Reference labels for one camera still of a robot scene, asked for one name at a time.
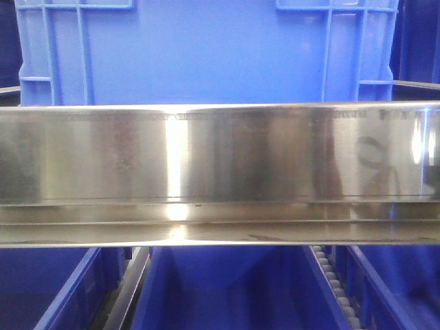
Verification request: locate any large blue plastic bin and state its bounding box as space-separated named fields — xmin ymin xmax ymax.
xmin=15 ymin=1 xmax=398 ymax=105

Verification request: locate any blue bin lower centre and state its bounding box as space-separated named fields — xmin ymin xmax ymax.
xmin=132 ymin=245 xmax=350 ymax=329

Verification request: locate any right white roller track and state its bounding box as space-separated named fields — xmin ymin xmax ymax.
xmin=310 ymin=245 xmax=361 ymax=329

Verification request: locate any blue bin lower right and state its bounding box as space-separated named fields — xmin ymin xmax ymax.
xmin=331 ymin=245 xmax=439 ymax=329

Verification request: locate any blue bin lower left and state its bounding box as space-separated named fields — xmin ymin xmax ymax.
xmin=1 ymin=247 xmax=131 ymax=329

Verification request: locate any stainless steel shelf rail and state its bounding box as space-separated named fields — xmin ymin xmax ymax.
xmin=1 ymin=101 xmax=439 ymax=248

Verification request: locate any left roller track rail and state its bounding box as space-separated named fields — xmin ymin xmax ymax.
xmin=89 ymin=247 xmax=150 ymax=329

